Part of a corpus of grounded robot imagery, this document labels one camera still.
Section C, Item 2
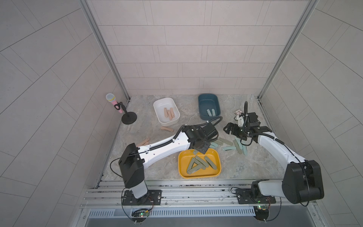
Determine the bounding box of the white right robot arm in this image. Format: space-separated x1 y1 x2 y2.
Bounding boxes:
223 113 325 204

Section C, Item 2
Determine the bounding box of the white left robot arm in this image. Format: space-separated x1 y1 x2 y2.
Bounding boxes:
116 122 218 200

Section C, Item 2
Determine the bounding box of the yellow storage box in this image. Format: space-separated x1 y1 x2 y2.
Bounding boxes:
178 148 222 179

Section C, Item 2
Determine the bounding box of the dark teal storage box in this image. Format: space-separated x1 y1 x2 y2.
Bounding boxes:
198 93 221 121

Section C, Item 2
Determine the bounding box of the pink folding knife near box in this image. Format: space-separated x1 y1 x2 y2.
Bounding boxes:
160 126 174 132

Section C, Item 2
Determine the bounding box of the white storage box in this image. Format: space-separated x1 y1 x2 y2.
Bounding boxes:
153 97 180 127

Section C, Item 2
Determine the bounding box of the olive folding knife bottom right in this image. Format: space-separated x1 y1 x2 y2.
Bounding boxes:
218 138 234 146

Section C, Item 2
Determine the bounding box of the olive folding knife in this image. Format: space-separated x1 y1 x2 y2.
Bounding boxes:
218 138 234 146
233 140 243 154

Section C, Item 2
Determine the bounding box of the olive folding knife far right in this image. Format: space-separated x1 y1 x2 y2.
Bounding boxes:
233 140 243 154

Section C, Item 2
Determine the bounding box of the mint folding knife right front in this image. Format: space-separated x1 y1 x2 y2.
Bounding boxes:
222 146 237 151

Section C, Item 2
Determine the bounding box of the pink folding knife left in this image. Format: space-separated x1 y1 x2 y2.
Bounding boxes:
137 138 150 147

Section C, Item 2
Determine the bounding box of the black microphone stand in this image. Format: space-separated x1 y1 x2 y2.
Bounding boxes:
114 102 137 125

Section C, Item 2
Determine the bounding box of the pink toy microphone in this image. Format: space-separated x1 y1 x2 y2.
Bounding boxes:
106 93 123 114

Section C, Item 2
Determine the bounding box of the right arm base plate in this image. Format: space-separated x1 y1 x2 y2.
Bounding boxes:
231 187 276 205

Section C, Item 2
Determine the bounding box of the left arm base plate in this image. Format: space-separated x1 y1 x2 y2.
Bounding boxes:
122 190 162 206

